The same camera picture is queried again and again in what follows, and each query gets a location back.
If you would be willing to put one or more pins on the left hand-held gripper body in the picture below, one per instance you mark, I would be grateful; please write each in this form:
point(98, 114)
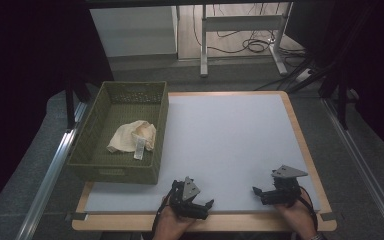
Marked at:
point(185, 203)

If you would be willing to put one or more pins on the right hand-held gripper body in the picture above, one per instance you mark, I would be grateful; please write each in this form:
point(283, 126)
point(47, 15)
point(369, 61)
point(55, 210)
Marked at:
point(286, 191)

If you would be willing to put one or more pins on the cream printed cloth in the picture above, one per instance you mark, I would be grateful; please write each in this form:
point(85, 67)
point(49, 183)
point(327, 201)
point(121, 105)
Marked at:
point(126, 138)

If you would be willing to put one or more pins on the green woven basket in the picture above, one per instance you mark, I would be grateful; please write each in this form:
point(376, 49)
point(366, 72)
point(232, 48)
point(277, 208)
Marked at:
point(120, 111)

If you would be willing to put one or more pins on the person's left hand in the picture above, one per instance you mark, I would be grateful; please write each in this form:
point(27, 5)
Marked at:
point(168, 226)

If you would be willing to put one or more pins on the person's right hand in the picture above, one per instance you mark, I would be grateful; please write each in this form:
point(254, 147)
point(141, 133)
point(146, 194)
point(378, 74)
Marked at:
point(300, 218)

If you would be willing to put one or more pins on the grey table corner clip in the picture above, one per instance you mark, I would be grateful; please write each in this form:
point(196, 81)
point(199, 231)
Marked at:
point(76, 216)
point(328, 216)

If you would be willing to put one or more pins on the black tripod stand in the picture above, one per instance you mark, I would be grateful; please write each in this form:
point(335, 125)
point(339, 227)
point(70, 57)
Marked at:
point(341, 106)

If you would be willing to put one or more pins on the white power strip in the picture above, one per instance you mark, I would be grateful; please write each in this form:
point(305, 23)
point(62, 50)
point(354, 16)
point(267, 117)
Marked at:
point(302, 76)

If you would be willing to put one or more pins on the dark curtain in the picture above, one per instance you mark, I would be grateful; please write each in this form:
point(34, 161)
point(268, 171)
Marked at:
point(23, 83)
point(373, 66)

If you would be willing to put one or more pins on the white cabinet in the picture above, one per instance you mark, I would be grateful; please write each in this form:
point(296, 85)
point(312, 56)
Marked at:
point(133, 30)

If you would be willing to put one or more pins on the aluminium rail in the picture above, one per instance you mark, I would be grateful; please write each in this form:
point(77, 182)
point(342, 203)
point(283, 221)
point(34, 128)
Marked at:
point(363, 166)
point(51, 170)

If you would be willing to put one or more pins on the white metal desk frame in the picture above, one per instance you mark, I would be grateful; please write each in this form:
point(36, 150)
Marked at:
point(240, 23)

